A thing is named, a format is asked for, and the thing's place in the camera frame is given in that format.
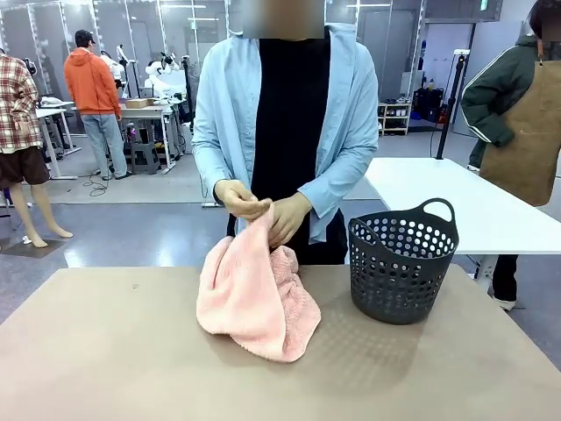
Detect person's right hand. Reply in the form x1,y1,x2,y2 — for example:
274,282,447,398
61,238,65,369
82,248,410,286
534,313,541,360
213,179,273,221

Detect person's left hand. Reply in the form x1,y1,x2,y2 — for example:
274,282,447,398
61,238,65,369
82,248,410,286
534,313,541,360
266,192,313,246

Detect pink terry towel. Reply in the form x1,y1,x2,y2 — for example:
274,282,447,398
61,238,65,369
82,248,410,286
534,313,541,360
195,202,323,364

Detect person's left forearm blue sleeve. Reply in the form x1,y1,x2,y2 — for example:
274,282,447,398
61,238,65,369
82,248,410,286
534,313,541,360
296,139,379,220

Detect person's right forearm blue sleeve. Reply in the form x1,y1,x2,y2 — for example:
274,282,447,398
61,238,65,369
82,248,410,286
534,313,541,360
192,144,245,207

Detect person in light blue shirt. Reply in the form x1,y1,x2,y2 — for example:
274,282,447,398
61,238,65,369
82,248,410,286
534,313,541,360
191,21,379,267

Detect grey plastic stool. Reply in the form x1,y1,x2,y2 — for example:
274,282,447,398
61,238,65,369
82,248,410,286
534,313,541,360
129,142,160,175

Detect white desk with box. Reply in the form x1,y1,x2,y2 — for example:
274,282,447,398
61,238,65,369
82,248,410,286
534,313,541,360
118,103,177,173

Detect dark grey perforated basket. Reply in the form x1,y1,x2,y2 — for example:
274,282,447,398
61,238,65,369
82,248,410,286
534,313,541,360
347,197,460,326

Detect white shoe shelf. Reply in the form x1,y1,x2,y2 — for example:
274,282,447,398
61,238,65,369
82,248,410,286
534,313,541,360
376,101,413,136

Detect white table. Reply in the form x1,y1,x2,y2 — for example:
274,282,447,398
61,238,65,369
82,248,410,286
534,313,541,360
363,156,561,282

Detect black equipment cases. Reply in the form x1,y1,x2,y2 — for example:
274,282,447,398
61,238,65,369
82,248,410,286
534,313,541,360
414,87,448,124

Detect person in orange hoodie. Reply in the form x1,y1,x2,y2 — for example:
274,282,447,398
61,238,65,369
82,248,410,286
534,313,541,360
63,29,132,182

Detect black tripod pole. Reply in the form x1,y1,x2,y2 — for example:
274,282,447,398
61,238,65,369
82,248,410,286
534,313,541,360
436,49,470,160

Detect white height-adjustable desk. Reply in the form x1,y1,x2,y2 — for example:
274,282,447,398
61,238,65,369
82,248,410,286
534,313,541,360
34,100,82,181

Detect mannequin with plaid shirt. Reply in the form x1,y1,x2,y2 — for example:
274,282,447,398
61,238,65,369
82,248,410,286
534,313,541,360
0,48,75,249

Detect person in brown apron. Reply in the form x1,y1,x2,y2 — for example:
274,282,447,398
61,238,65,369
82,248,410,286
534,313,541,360
459,0,561,311

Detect grey mannequin base plate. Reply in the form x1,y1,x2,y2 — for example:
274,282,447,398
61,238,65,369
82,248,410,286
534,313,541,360
2,236,67,260

